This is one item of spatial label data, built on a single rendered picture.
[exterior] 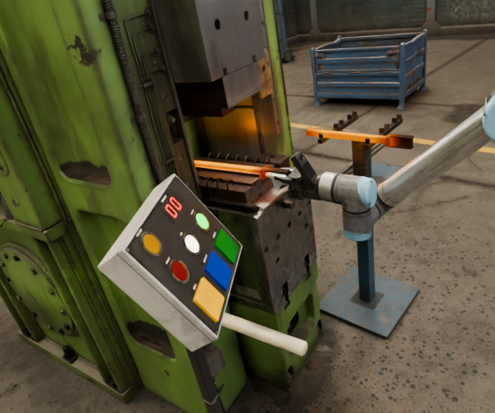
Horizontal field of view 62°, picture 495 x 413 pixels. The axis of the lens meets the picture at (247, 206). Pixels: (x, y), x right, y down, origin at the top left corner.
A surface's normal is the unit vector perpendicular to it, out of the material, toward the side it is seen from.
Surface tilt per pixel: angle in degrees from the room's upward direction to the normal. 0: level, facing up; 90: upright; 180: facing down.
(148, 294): 90
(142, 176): 90
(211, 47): 90
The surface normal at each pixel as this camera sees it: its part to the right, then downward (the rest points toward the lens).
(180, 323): -0.15, 0.50
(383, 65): -0.61, 0.46
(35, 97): 0.75, 0.20
